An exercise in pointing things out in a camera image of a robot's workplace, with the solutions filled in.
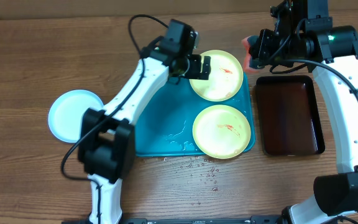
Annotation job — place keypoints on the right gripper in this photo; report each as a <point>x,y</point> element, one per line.
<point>258,55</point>

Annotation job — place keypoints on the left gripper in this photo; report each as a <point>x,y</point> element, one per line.
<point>194,71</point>

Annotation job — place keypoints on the red and grey sponge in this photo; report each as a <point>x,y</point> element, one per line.
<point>247,43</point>

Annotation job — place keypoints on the yellow-green plate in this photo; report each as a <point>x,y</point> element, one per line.
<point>221,131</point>
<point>225,79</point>

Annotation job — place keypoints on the light blue plate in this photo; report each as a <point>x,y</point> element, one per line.
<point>65,115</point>

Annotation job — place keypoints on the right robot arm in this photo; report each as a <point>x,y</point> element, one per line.
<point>305,36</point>

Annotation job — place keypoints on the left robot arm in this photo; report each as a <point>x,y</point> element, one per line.
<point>107,141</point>

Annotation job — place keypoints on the teal plastic tray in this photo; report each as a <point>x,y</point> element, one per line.
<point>165,125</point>

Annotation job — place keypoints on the black rectangular water tray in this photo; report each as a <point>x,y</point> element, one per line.
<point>288,116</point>

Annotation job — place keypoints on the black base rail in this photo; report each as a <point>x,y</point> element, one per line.
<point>255,219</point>

